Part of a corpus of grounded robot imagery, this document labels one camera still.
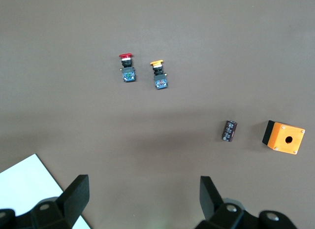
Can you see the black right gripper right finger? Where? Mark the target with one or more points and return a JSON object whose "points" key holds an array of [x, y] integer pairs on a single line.
{"points": [[211, 202]]}

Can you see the dark cylindrical capacitor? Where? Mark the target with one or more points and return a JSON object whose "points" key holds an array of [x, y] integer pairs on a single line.
{"points": [[229, 131]]}

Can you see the yellow push button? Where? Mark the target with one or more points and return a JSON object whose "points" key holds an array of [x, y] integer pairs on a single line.
{"points": [[160, 82]]}

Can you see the red mushroom push button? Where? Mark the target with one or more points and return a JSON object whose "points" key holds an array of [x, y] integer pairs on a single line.
{"points": [[128, 75]]}

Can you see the grey plastic tray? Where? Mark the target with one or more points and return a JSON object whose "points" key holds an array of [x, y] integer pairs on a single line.
{"points": [[22, 179]]}

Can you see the orange button enclosure box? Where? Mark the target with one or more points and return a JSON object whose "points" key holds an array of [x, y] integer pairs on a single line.
{"points": [[280, 138]]}

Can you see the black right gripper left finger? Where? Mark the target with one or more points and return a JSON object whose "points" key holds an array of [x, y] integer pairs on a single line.
{"points": [[73, 202]]}

